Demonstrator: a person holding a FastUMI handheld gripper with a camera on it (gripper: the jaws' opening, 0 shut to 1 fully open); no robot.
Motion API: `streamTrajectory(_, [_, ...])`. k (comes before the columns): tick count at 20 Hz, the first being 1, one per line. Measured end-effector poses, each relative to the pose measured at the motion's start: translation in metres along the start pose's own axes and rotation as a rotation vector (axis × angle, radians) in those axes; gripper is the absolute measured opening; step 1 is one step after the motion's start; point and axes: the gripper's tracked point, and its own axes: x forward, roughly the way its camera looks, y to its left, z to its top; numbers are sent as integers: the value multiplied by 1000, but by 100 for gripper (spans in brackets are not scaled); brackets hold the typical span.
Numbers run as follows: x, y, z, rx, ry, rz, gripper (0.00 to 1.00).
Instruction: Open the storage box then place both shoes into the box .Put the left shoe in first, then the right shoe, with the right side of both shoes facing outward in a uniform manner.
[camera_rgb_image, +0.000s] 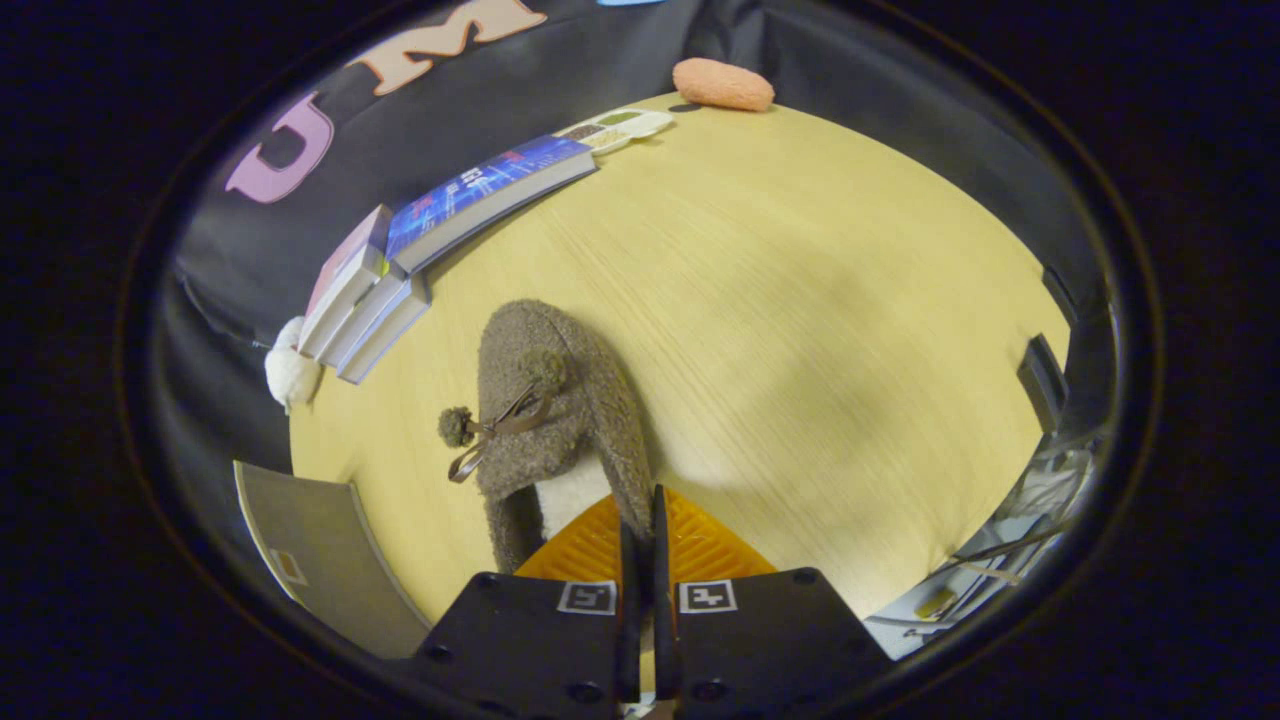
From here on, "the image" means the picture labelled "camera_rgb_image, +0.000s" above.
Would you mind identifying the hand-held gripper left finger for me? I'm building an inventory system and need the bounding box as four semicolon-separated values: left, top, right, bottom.
410;493;643;720

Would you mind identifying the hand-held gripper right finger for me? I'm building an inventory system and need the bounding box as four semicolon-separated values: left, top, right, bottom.
652;485;896;720

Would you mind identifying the brown fuzzy slipper shoe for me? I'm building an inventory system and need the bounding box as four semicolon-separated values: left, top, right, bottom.
437;298;657;574

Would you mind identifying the grey cover book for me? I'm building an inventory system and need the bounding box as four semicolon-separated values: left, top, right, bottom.
337;288;434;386

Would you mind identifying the white fluffy ball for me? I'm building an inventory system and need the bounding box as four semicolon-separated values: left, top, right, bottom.
263;316;324;412

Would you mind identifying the white cover book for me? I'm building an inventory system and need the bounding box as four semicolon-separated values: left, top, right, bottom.
318;268;413;368

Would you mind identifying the dark grey panel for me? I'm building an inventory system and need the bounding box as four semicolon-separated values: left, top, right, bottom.
1016;333;1072;434

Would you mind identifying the pink cover book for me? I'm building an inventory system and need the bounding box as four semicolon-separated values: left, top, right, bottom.
299;204;393;358

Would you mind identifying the blue cover book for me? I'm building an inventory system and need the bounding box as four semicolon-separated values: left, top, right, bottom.
384;134;600;277

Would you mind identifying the black backdrop cloth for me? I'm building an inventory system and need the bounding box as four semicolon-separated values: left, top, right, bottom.
150;0;1117;621

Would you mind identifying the white compartment tray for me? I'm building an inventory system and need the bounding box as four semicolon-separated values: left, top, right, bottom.
552;107;677;157

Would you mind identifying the orange fuzzy pad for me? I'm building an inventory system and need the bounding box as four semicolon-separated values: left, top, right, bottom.
671;56;777;113

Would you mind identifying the white cable clutter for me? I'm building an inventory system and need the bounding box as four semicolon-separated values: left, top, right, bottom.
864;430;1107;662

